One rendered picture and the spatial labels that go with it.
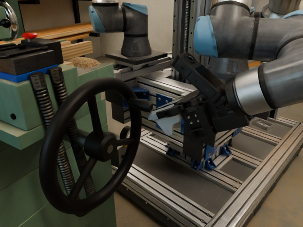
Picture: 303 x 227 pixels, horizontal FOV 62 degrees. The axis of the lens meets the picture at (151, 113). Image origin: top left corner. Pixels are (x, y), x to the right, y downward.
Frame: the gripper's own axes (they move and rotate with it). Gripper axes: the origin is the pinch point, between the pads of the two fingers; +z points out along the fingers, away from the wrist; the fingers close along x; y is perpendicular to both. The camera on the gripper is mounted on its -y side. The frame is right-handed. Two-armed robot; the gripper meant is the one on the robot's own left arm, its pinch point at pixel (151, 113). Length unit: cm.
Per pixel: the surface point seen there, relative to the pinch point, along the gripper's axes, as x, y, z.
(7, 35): -7.7, -30.6, 22.9
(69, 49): 13.5, -26.0, 30.2
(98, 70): 9.6, -15.0, 18.7
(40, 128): -17.9, -7.8, 11.9
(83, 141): -11.9, -1.4, 10.3
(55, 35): 166, -97, 218
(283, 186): 103, 91, 14
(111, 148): -10.0, 2.3, 5.6
